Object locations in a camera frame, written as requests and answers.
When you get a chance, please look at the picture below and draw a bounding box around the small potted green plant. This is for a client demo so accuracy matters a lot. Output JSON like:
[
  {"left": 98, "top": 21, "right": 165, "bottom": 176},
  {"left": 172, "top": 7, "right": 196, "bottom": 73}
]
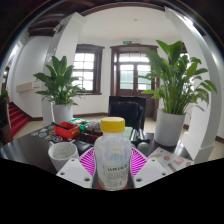
[{"left": 32, "top": 55, "right": 88, "bottom": 124}]

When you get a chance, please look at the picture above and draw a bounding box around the brown framed window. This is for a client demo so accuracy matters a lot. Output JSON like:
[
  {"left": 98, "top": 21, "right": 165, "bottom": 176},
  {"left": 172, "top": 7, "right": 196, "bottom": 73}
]
[{"left": 73, "top": 43, "right": 105, "bottom": 96}]

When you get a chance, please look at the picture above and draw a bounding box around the large potted green plant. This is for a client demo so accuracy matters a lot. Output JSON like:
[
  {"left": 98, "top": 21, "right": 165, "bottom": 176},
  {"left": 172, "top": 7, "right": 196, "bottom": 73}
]
[{"left": 138, "top": 39, "right": 218, "bottom": 147}]

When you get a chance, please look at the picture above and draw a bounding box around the white wall radiator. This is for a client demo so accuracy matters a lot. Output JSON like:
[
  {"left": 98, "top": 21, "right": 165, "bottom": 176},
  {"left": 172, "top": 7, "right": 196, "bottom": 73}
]
[{"left": 15, "top": 80, "right": 43, "bottom": 94}]

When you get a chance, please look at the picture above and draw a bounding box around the grey dumbbell pair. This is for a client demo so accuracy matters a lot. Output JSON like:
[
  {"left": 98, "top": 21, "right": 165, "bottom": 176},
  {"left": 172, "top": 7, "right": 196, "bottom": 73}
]
[{"left": 129, "top": 128, "right": 151, "bottom": 155}]

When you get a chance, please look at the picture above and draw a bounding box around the printed paper leaflet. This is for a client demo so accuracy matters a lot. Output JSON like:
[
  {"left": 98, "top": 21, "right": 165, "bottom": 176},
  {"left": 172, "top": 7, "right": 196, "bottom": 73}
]
[{"left": 148, "top": 146, "right": 195, "bottom": 174}]

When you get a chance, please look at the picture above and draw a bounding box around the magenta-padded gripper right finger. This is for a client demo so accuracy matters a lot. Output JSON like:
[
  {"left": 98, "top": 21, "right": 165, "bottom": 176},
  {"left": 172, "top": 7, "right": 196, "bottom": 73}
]
[{"left": 130, "top": 147, "right": 170, "bottom": 189}]

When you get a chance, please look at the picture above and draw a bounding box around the red carpeted staircase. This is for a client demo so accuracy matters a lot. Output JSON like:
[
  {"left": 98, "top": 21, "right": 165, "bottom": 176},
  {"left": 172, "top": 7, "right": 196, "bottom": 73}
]
[{"left": 8, "top": 101, "right": 31, "bottom": 138}]

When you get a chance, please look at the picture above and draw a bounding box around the green flat packet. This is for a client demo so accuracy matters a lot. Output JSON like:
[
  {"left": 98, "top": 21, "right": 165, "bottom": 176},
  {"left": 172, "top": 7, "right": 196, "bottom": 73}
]
[{"left": 123, "top": 126, "right": 134, "bottom": 139}]

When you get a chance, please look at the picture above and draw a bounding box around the clear yellow-capped drink bottle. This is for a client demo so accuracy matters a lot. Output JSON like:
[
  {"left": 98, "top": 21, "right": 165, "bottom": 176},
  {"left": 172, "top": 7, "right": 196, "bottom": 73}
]
[{"left": 93, "top": 116, "right": 133, "bottom": 192}]

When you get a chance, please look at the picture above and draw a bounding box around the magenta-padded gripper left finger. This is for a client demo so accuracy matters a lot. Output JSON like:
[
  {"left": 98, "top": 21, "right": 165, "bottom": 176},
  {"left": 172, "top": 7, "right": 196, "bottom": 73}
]
[{"left": 56, "top": 147, "right": 98, "bottom": 189}]

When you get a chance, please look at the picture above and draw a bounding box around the pile of wrapped snacks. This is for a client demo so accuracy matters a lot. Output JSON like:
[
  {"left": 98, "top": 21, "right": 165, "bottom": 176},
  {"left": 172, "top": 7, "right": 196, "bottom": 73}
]
[{"left": 78, "top": 118, "right": 103, "bottom": 134}]

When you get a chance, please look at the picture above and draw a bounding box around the black office chair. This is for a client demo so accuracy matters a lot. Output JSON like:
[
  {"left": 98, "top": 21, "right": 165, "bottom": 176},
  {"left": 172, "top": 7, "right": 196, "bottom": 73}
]
[{"left": 107, "top": 95, "right": 147, "bottom": 131}]

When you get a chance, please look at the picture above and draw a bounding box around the brown glazed double door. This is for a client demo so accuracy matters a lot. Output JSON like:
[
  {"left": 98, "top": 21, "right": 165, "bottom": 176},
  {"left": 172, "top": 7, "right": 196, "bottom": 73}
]
[{"left": 110, "top": 44, "right": 159, "bottom": 118}]

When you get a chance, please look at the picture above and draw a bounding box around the red plastic box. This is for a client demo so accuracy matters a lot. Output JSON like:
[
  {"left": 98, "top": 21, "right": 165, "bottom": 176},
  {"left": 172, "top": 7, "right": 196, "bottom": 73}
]
[{"left": 53, "top": 121, "right": 81, "bottom": 140}]

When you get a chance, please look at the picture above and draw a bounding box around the white speckled mug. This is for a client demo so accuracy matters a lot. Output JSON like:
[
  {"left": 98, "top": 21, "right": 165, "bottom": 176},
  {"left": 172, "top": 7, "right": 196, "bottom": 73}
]
[{"left": 47, "top": 141, "right": 80, "bottom": 173}]

